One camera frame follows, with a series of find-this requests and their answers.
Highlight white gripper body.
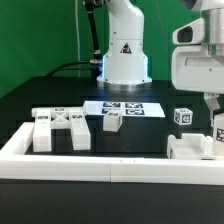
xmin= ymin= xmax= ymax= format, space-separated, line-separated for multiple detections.
xmin=171 ymin=18 xmax=224 ymax=94

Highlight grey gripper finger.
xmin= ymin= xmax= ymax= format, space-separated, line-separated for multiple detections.
xmin=204 ymin=92 xmax=220 ymax=111

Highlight white chair seat part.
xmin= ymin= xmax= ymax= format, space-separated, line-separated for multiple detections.
xmin=167 ymin=133 xmax=215 ymax=160

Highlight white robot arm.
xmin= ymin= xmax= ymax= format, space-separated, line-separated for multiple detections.
xmin=97 ymin=0 xmax=224 ymax=98

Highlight white tagged cube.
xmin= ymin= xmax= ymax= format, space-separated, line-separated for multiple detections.
xmin=174 ymin=108 xmax=193 ymax=125

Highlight white sheet with tags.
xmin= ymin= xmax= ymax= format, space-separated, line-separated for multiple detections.
xmin=83 ymin=101 xmax=165 ymax=118

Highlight white U-shaped fence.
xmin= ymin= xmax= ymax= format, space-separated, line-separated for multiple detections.
xmin=0 ymin=122 xmax=224 ymax=185

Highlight black corrugated hose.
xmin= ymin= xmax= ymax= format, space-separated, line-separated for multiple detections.
xmin=83 ymin=0 xmax=108 ymax=78

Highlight black table cables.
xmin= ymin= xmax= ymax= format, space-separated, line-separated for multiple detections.
xmin=45 ymin=60 xmax=101 ymax=78

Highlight white thin cable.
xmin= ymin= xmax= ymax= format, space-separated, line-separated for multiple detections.
xmin=75 ymin=0 xmax=82 ymax=78

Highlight white chair back frame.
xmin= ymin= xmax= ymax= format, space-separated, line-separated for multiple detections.
xmin=31 ymin=107 xmax=91 ymax=152

